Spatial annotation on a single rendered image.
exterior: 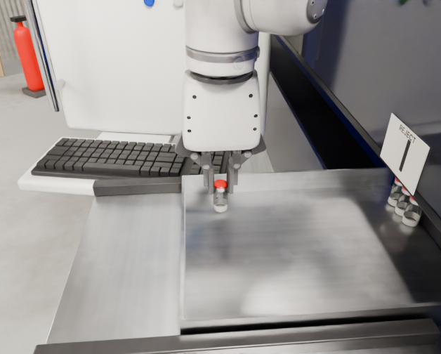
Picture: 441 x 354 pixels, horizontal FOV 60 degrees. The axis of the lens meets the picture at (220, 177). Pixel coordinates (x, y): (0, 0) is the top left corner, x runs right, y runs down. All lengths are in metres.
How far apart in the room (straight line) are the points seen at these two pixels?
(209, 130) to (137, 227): 0.18
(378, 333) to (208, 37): 0.35
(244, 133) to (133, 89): 0.48
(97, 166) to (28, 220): 1.36
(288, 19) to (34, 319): 1.49
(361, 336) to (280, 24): 0.31
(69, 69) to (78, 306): 0.62
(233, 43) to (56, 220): 1.76
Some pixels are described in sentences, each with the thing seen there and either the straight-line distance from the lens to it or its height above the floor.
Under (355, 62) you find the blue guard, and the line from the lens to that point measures 0.61.
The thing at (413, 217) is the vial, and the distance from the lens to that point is 0.59.
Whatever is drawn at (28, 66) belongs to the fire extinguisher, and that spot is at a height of 0.26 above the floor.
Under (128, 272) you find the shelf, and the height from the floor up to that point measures 0.88.
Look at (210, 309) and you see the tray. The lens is 0.45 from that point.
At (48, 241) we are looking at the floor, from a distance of 1.97.
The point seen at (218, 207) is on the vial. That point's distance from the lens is 0.56.
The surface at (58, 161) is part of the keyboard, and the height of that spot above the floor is 0.83.
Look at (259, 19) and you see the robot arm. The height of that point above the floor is 1.16.
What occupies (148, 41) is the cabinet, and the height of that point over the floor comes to 1.03.
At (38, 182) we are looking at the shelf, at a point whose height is 0.80.
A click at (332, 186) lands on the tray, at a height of 0.88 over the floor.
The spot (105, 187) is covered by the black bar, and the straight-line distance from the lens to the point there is 0.62.
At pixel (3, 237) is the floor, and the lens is 2.09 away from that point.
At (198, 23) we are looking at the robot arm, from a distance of 0.43.
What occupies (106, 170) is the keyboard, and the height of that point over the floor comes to 0.82.
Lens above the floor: 1.24
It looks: 34 degrees down
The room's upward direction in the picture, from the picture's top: straight up
